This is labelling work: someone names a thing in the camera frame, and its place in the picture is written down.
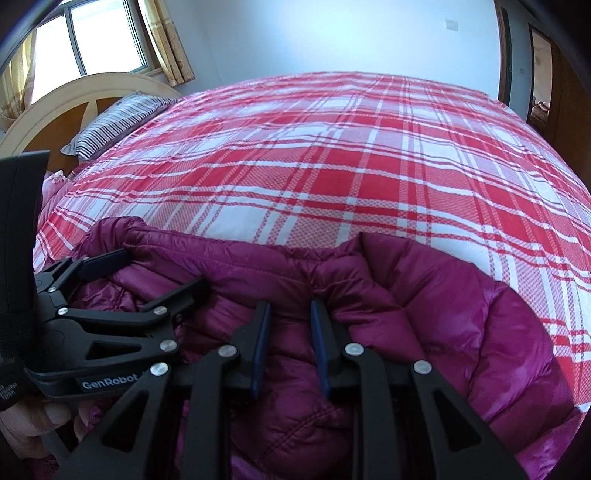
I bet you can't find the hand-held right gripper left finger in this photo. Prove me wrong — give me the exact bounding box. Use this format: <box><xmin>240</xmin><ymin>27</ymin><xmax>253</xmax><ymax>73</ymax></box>
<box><xmin>55</xmin><ymin>301</ymin><xmax>272</xmax><ymax>480</ymax></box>

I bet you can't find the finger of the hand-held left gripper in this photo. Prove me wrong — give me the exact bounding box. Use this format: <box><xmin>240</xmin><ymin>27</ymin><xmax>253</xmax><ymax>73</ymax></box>
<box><xmin>58</xmin><ymin>276</ymin><xmax>212</xmax><ymax>366</ymax></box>
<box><xmin>34</xmin><ymin>248</ymin><xmax>131</xmax><ymax>297</ymax></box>

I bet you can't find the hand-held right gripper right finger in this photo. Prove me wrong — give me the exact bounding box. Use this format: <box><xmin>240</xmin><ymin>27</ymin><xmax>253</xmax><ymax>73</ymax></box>
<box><xmin>309</xmin><ymin>299</ymin><xmax>527</xmax><ymax>480</ymax></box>

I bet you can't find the purple puffer jacket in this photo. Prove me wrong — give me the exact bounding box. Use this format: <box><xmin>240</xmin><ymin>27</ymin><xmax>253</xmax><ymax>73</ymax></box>
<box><xmin>69</xmin><ymin>216</ymin><xmax>587</xmax><ymax>480</ymax></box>

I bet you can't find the person's left hand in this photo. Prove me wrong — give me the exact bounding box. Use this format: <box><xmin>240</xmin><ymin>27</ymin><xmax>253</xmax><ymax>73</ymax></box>
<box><xmin>0</xmin><ymin>399</ymin><xmax>72</xmax><ymax>457</ymax></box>

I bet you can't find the pink folded quilt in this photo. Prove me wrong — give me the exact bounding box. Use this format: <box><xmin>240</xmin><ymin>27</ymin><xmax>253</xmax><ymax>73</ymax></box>
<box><xmin>41</xmin><ymin>170</ymin><xmax>71</xmax><ymax>206</ymax></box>

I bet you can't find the striped pillow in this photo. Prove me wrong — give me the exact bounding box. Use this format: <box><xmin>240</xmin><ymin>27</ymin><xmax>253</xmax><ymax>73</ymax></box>
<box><xmin>60</xmin><ymin>92</ymin><xmax>179</xmax><ymax>162</ymax></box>

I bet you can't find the cream wooden headboard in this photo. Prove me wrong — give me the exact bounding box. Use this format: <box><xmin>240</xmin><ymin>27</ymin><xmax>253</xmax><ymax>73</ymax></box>
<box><xmin>0</xmin><ymin>73</ymin><xmax>185</xmax><ymax>172</ymax></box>

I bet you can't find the red plaid bed sheet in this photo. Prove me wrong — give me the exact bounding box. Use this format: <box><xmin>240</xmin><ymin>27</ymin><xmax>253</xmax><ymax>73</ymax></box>
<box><xmin>34</xmin><ymin>71</ymin><xmax>591</xmax><ymax>411</ymax></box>

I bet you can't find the yellow curtain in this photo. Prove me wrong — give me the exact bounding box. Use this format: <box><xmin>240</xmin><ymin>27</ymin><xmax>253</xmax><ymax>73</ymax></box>
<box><xmin>0</xmin><ymin>28</ymin><xmax>38</xmax><ymax>121</ymax></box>
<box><xmin>139</xmin><ymin>0</ymin><xmax>195</xmax><ymax>87</ymax></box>

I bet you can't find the window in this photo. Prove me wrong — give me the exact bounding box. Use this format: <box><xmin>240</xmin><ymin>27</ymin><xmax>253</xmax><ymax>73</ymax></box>
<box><xmin>30</xmin><ymin>0</ymin><xmax>155</xmax><ymax>104</ymax></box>

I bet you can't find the brown wooden door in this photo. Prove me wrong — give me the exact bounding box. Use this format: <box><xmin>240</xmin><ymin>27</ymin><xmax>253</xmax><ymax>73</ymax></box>
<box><xmin>549</xmin><ymin>44</ymin><xmax>591</xmax><ymax>155</ymax></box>

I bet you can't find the brown door frame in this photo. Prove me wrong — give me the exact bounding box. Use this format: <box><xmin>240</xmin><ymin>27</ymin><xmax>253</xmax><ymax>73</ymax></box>
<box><xmin>495</xmin><ymin>0</ymin><xmax>555</xmax><ymax>121</ymax></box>

